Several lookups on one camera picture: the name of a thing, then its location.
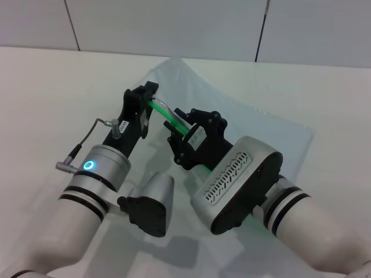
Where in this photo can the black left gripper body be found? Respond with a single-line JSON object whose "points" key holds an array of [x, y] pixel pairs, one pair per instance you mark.
{"points": [[130, 127]]}

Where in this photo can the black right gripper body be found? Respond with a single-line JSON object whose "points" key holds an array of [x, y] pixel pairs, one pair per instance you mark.
{"points": [[211, 144]]}

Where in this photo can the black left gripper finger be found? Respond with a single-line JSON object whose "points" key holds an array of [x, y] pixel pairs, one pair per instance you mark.
{"points": [[137, 92], [152, 87]]}

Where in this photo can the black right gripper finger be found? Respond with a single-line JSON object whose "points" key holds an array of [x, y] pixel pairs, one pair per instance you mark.
{"points": [[184, 116], [176, 137]]}

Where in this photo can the clear document bag green zip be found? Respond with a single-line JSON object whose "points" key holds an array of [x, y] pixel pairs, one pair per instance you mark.
{"points": [[232, 95]]}

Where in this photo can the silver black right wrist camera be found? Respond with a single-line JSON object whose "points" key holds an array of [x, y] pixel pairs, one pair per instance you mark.
{"points": [[240, 179]]}

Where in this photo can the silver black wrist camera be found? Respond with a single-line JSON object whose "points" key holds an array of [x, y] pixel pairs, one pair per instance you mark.
{"points": [[240, 179], [150, 202]]}

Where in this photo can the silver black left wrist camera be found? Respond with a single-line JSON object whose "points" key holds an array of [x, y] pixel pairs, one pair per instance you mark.
{"points": [[150, 202]]}

